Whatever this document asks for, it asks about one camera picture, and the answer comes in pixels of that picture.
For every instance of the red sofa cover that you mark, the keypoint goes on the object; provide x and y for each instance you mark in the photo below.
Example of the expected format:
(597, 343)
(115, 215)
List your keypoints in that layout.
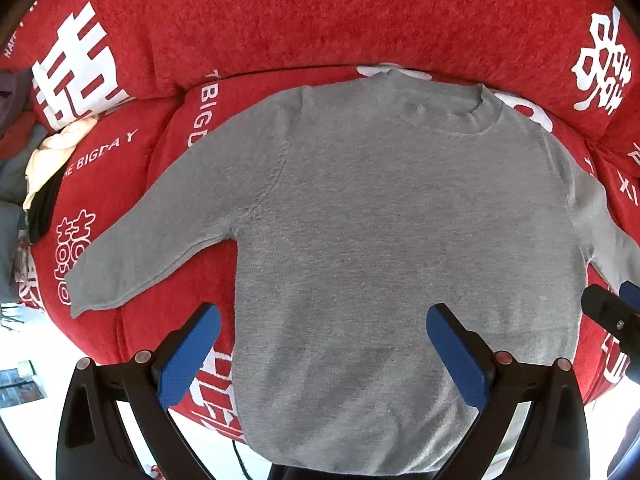
(160, 74)

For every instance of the pile of clothes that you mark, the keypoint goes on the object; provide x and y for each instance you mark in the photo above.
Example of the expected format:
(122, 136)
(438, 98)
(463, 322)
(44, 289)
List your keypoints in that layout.
(30, 156)

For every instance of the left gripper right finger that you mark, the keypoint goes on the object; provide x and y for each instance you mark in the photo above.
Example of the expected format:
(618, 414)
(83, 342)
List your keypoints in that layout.
(553, 443)

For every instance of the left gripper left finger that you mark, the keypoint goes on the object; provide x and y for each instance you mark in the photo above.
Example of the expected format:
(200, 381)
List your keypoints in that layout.
(93, 442)

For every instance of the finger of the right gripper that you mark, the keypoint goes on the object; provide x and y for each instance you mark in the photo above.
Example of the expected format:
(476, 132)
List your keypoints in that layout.
(630, 293)
(614, 315)

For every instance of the grey knit sweater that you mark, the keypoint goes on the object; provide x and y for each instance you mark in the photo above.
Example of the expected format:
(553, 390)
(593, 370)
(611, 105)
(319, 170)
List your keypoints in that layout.
(355, 207)

